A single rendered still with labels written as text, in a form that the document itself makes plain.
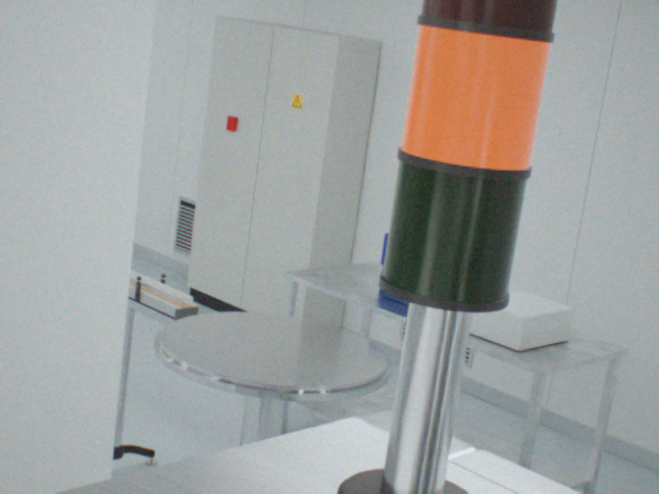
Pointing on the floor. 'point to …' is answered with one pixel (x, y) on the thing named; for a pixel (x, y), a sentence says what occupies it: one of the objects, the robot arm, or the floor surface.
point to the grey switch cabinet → (279, 165)
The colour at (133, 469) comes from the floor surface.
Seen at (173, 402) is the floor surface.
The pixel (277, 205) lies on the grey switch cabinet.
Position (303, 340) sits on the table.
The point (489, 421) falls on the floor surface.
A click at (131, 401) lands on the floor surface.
